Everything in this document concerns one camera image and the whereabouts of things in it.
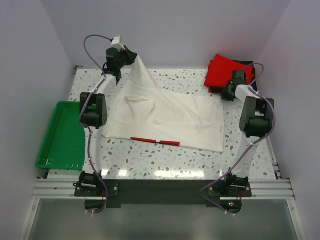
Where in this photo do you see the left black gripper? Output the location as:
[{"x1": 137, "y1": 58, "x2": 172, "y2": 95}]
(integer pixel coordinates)
[{"x1": 117, "y1": 46, "x2": 137, "y2": 71}]

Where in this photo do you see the white t shirt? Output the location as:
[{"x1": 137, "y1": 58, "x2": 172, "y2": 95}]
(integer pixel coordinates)
[{"x1": 102, "y1": 56, "x2": 224, "y2": 153}]

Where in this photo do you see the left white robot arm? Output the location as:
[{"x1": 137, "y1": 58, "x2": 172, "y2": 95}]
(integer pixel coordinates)
[{"x1": 78, "y1": 45, "x2": 137, "y2": 196}]

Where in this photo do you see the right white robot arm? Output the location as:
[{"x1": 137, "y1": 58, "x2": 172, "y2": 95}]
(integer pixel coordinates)
[{"x1": 221, "y1": 70, "x2": 276, "y2": 197}]

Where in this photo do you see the red folded t shirt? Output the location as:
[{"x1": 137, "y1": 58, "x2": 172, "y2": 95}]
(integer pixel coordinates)
[{"x1": 204, "y1": 54, "x2": 245, "y2": 88}]

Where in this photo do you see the green plastic tray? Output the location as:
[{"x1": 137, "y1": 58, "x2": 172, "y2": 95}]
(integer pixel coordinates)
[{"x1": 35, "y1": 101, "x2": 86, "y2": 171}]

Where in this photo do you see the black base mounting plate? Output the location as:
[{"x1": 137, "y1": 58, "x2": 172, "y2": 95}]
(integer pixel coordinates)
[{"x1": 73, "y1": 177, "x2": 253, "y2": 214}]

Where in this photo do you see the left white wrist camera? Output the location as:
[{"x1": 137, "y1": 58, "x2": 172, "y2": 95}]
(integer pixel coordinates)
[{"x1": 111, "y1": 35, "x2": 125, "y2": 51}]

